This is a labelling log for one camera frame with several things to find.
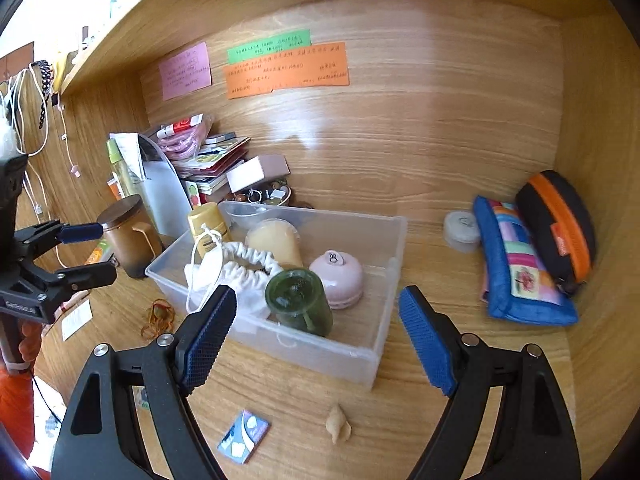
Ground white hanging cable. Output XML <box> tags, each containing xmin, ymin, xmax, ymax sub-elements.
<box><xmin>0</xmin><ymin>58</ymin><xmax>83</xmax><ymax>271</ymax></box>

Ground white small box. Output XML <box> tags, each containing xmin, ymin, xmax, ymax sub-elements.
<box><xmin>227</xmin><ymin>155</ymin><xmax>290</xmax><ymax>193</ymax></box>

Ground clear plastic storage box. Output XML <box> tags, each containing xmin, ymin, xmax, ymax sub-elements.
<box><xmin>144</xmin><ymin>199</ymin><xmax>408</xmax><ymax>392</ymax></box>

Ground orange paper note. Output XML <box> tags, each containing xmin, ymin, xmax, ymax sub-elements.
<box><xmin>224</xmin><ymin>42</ymin><xmax>349</xmax><ymax>100</ymax></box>

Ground orange sleeve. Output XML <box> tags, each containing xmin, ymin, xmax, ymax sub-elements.
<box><xmin>0</xmin><ymin>367</ymin><xmax>35</xmax><ymax>458</ymax></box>

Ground round white tin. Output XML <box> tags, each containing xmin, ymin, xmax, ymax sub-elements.
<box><xmin>442</xmin><ymin>210</ymin><xmax>480</xmax><ymax>254</ymax></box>

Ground pink paper note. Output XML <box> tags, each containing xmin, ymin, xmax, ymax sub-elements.
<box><xmin>158</xmin><ymin>42</ymin><xmax>212</xmax><ymax>101</ymax></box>

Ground cream plastic cup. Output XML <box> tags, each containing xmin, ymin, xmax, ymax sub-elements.
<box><xmin>245</xmin><ymin>218</ymin><xmax>304</xmax><ymax>269</ymax></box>

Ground dark green glass jar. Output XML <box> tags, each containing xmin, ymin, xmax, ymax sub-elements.
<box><xmin>265</xmin><ymin>268</ymin><xmax>333</xmax><ymax>337</ymax></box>

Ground brown mug with lid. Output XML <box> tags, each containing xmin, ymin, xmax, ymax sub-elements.
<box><xmin>96</xmin><ymin>194</ymin><xmax>164</xmax><ymax>278</ymax></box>

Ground black orange zip case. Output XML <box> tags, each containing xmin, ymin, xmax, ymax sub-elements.
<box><xmin>515</xmin><ymin>170</ymin><xmax>597</xmax><ymax>297</ymax></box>

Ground pink macaron case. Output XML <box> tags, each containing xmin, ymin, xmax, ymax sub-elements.
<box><xmin>309</xmin><ymin>249</ymin><xmax>364</xmax><ymax>310</ymax></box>

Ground white drawstring pouch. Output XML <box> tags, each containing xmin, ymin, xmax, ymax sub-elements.
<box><xmin>184</xmin><ymin>231</ymin><xmax>283</xmax><ymax>334</ymax></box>

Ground white paper label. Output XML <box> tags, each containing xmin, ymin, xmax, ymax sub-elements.
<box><xmin>61</xmin><ymin>299</ymin><xmax>93</xmax><ymax>341</ymax></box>

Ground orange green glue tube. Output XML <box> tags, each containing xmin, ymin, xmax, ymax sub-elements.
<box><xmin>86</xmin><ymin>238</ymin><xmax>114</xmax><ymax>264</ymax></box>

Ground green paper note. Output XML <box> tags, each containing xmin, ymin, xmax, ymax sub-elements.
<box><xmin>227</xmin><ymin>29</ymin><xmax>311</xmax><ymax>64</ymax></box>

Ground pink coiled cable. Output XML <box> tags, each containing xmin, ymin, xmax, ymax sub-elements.
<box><xmin>150</xmin><ymin>112</ymin><xmax>215</xmax><ymax>162</ymax></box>

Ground bowl of trinkets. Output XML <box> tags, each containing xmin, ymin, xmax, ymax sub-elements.
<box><xmin>228</xmin><ymin>178</ymin><xmax>294</xmax><ymax>206</ymax></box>

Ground yellow lotion bottle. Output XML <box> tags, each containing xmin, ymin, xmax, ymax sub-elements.
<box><xmin>186</xmin><ymin>203</ymin><xmax>231</xmax><ymax>258</ymax></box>

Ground beige seashell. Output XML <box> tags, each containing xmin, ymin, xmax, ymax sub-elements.
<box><xmin>324</xmin><ymin>403</ymin><xmax>352</xmax><ymax>445</ymax></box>

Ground small blue card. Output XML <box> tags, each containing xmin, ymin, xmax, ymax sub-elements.
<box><xmin>217</xmin><ymin>410</ymin><xmax>270</xmax><ymax>465</ymax></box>

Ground stack of booklets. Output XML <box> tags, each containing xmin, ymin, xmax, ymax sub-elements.
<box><xmin>171</xmin><ymin>136</ymin><xmax>250</xmax><ymax>180</ymax></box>

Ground blue patchwork pouch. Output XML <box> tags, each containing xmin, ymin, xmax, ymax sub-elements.
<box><xmin>473</xmin><ymin>196</ymin><xmax>578</xmax><ymax>327</ymax></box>

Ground fruit pattern box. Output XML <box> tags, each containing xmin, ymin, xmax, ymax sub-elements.
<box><xmin>182</xmin><ymin>180</ymin><xmax>202</xmax><ymax>209</ymax></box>

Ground brown rubber bands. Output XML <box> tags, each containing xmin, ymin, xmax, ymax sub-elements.
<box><xmin>140</xmin><ymin>298</ymin><xmax>176</xmax><ymax>340</ymax></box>

